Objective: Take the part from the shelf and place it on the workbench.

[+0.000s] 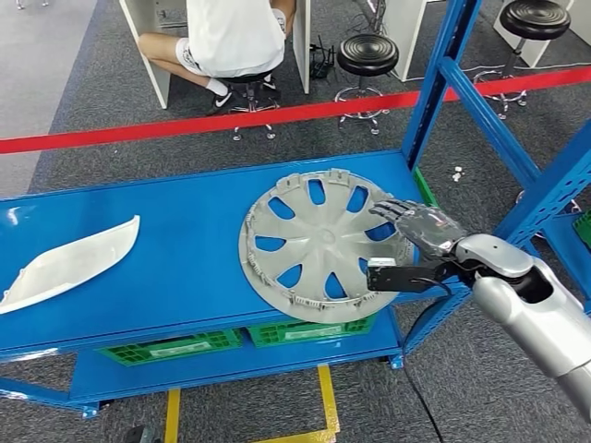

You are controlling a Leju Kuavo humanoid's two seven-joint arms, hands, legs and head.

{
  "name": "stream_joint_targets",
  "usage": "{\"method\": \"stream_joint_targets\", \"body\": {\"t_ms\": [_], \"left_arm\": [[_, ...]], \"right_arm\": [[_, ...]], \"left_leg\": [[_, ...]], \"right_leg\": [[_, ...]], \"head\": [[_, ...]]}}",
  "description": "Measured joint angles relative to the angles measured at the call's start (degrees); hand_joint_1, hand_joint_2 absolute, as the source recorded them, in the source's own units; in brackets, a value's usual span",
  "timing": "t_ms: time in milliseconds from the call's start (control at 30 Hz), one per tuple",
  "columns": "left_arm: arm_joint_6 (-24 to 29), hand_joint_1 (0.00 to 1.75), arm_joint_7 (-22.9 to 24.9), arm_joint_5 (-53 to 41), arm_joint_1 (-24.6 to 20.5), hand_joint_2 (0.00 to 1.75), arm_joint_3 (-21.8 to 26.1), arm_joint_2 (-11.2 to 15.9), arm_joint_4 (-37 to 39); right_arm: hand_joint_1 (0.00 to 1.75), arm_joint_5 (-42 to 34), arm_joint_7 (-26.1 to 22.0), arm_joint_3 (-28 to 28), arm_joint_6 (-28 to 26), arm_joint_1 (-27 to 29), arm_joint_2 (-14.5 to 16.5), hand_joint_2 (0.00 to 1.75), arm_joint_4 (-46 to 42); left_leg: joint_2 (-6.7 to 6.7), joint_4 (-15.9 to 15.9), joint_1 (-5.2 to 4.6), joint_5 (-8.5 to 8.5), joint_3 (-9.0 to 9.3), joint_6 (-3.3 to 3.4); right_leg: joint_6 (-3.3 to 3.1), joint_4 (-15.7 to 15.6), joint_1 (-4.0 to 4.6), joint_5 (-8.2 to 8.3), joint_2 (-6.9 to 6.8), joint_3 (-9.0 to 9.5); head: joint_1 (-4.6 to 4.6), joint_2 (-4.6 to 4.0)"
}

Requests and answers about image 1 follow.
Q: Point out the white curved trim part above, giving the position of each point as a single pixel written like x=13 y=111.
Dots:
x=69 y=269

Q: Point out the grey plastic wheel cover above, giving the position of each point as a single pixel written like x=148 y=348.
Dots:
x=323 y=238

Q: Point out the blue metal shelf rack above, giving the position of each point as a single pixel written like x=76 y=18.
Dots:
x=561 y=257
x=184 y=244

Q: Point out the black router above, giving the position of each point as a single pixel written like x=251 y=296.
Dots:
x=323 y=61

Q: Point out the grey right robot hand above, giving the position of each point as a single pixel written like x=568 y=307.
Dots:
x=429 y=229

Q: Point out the chrome chair base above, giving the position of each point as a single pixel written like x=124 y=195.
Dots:
x=20 y=3

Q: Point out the black round stool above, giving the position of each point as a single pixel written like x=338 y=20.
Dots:
x=249 y=77
x=367 y=55
x=535 y=18

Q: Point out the white floor scraps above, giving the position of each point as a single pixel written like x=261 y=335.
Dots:
x=457 y=174

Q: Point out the seated person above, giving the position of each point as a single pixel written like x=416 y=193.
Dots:
x=231 y=30

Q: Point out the yellow floor tape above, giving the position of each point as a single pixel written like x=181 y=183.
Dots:
x=327 y=397

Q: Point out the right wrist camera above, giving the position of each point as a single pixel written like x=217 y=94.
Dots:
x=397 y=278

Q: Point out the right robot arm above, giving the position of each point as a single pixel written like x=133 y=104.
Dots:
x=530 y=306

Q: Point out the green folding crate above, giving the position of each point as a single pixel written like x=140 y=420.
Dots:
x=584 y=229
x=425 y=186
x=272 y=335
x=129 y=351

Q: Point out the red barrier tape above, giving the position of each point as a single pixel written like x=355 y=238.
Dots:
x=138 y=131

